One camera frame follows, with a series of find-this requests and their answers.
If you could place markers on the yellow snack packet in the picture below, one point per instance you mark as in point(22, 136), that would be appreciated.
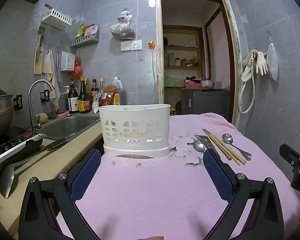
point(80, 31)

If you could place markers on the red snack packet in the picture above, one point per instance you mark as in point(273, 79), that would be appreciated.
point(91, 30)

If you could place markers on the black wall socket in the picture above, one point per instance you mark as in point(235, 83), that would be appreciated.
point(44, 96)
point(18, 102)

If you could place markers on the white pot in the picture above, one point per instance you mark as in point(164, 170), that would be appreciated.
point(207, 83)

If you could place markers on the clear plastic bag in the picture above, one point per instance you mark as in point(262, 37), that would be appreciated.
point(96, 103)

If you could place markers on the clear bag of dried goods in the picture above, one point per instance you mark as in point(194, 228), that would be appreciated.
point(122, 28)

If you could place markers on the green thermos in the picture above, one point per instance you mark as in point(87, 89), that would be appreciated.
point(171, 60)

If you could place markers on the metal skimmer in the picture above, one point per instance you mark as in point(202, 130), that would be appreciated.
point(58, 65)

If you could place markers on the oil jug yellow cap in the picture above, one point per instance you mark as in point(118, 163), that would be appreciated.
point(118, 87)

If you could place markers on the wooden chopstick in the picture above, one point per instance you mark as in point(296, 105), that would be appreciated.
point(221, 150)
point(230, 147)
point(221, 146)
point(225, 146)

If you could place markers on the red plastic bag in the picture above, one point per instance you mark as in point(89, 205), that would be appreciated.
point(77, 70)

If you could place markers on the wooden cutting board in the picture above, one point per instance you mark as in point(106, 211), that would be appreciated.
point(37, 67)

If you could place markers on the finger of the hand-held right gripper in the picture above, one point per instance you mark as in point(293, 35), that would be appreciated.
point(291, 155)

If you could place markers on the beige hanging towel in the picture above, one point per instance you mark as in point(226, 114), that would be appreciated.
point(48, 65)

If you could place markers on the white wall socket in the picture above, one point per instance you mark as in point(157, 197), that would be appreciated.
point(136, 45)

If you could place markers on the red soap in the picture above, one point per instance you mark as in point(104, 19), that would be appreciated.
point(60, 111)

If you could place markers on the wooden door frame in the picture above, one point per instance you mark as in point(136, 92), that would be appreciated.
point(158, 55)

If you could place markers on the white plastic utensil basket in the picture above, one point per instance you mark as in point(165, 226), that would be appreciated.
point(135, 116)

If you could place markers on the white wall switch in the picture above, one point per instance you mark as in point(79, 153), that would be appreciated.
point(126, 46)

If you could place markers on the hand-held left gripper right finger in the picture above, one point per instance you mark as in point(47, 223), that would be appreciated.
point(217, 177)

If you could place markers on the orange spice bag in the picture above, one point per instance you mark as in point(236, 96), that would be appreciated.
point(108, 95)

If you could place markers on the chrome faucet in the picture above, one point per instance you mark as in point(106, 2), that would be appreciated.
point(31, 92)

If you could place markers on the dark bottle white label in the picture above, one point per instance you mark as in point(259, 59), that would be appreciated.
point(73, 102)

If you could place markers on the cream rubber gloves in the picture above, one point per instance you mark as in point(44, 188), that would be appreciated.
point(261, 63)

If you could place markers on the beige roll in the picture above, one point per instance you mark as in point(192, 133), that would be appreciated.
point(41, 118)

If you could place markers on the white mesh bag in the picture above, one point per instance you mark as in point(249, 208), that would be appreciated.
point(272, 60)

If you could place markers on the wooden shelf unit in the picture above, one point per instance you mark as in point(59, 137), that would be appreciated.
point(182, 47)

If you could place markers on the pink cloth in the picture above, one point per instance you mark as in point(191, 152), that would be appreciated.
point(193, 84)

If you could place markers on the steel sink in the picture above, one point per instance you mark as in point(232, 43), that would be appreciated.
point(70, 126)

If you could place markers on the orange wall hook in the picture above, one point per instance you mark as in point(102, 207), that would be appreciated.
point(151, 45)

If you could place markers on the green box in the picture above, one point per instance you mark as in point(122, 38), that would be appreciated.
point(169, 82)

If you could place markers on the clear bottle yellow cap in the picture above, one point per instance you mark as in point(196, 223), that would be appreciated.
point(101, 85)

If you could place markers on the pink floral blanket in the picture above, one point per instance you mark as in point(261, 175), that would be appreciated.
point(152, 192)

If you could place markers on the grey wall shelf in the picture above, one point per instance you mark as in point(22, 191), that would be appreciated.
point(85, 40)

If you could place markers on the induction cooker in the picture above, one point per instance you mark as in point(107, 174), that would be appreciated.
point(10, 145)

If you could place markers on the white perforated wall box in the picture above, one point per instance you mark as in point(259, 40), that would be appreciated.
point(68, 61)

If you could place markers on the metal spoon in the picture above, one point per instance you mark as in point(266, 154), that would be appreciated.
point(227, 138)
point(198, 145)

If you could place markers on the dark sauce bottle red cap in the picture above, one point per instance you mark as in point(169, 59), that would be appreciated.
point(94, 91)

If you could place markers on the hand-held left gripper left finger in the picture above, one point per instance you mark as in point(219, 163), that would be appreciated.
point(86, 175)

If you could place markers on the white wall basket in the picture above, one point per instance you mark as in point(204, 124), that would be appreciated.
point(56, 17)

